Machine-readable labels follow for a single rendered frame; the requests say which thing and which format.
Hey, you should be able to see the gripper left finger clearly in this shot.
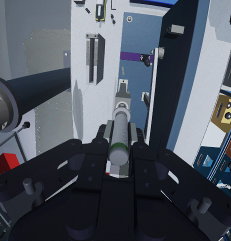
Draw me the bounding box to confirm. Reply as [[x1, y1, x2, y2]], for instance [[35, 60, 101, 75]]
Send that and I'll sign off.
[[0, 120, 114, 210]]

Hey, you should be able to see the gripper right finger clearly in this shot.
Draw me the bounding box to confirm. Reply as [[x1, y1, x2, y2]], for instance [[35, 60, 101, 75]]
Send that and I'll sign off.
[[128, 121, 231, 227]]

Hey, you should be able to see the grey knurled go-pin gauge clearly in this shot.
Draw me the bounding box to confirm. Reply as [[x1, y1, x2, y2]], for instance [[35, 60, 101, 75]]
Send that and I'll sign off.
[[107, 107, 131, 167]]

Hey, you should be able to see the grey latch block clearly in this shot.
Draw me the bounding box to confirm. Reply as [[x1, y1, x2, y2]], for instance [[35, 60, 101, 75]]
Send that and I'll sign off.
[[114, 78, 132, 112]]

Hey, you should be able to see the grey cylinder pin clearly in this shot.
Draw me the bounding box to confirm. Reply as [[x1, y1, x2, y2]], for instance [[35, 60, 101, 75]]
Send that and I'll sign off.
[[157, 46, 165, 60]]

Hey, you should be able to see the blue bin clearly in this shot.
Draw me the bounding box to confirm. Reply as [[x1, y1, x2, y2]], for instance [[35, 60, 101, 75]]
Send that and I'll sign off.
[[217, 159, 231, 188], [192, 145, 228, 174]]

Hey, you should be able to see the grey rod with black knob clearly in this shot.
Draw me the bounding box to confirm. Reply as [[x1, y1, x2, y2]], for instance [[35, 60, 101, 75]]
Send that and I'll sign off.
[[0, 121, 31, 151]]

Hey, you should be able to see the red box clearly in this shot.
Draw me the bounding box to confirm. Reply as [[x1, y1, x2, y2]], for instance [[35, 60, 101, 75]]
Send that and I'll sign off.
[[0, 152, 21, 174]]

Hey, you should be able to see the blue shelf unit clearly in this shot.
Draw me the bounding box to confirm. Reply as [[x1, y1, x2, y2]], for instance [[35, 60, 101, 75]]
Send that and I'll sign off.
[[206, 87, 231, 200]]

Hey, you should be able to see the yellow bin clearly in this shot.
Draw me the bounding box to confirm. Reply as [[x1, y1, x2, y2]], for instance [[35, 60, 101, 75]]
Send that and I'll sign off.
[[210, 94, 231, 134]]

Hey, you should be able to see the dark navy board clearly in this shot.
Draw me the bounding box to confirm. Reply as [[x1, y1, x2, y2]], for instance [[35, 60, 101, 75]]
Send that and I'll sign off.
[[148, 0, 211, 152]]

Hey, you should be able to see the grey bin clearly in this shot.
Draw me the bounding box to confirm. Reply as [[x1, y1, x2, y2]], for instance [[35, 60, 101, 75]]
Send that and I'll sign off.
[[222, 52, 231, 89]]

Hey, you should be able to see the purple strip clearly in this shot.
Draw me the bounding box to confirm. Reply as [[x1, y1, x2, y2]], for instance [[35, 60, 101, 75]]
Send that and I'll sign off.
[[119, 51, 154, 62]]

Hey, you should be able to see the grey box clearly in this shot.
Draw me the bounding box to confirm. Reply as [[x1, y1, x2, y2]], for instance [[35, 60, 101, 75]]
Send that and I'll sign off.
[[166, 24, 185, 39]]

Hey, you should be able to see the blue panel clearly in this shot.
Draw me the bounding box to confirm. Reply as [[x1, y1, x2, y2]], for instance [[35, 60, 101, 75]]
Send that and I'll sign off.
[[117, 11, 164, 137]]

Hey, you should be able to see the yellow tray with white cylinder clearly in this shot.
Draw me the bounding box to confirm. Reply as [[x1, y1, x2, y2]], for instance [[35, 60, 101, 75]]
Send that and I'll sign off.
[[94, 0, 106, 22]]

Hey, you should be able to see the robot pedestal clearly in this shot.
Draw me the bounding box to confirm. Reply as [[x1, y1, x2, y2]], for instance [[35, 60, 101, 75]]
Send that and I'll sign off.
[[0, 67, 72, 133]]

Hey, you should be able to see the white bracket with black tab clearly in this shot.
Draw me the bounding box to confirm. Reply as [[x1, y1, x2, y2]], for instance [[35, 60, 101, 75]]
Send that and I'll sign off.
[[141, 91, 151, 109]]

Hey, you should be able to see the white side rail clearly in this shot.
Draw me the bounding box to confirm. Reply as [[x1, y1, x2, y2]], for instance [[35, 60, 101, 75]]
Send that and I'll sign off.
[[144, 47, 160, 145]]

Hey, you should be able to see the white slotted bracket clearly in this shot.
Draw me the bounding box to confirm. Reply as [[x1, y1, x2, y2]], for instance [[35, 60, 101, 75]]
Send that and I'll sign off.
[[85, 32, 106, 86]]

